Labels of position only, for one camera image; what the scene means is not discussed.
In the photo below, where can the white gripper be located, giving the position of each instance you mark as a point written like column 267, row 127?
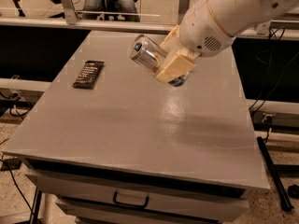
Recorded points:
column 201, row 32

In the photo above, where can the Red Bull can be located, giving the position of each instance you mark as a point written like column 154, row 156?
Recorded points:
column 147, row 54

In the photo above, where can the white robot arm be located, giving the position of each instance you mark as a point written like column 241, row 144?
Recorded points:
column 236, row 16

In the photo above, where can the person seated in background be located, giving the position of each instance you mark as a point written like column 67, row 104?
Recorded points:
column 126, row 8

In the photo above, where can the black snack bar packet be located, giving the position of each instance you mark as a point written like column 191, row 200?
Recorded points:
column 88, row 75

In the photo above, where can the black pole on floor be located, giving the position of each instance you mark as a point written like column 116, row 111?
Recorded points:
column 285, row 202

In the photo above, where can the metal railing frame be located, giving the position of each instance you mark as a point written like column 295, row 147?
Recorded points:
column 72, row 21

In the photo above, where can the white drawer with black handle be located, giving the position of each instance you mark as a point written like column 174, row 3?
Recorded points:
column 99, row 200

